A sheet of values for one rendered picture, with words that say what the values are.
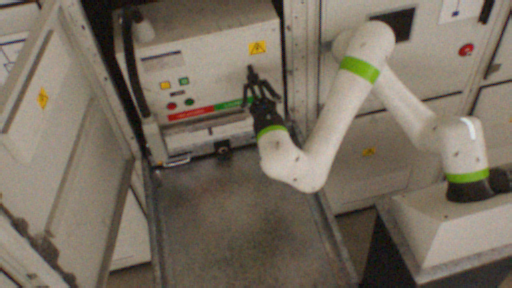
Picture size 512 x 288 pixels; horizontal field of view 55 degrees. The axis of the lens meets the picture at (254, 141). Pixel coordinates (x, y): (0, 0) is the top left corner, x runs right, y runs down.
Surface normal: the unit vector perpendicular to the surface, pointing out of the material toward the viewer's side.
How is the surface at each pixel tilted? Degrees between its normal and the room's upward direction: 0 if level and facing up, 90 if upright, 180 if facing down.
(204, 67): 90
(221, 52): 90
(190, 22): 0
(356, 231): 0
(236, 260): 0
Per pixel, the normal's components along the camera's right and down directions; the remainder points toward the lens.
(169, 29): -0.08, -0.62
